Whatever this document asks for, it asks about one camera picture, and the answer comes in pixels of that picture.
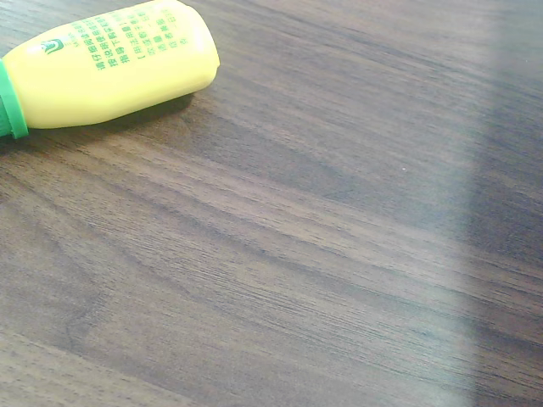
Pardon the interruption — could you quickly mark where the yellow bottle with green cap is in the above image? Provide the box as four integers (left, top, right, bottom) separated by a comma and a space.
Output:
0, 0, 221, 141

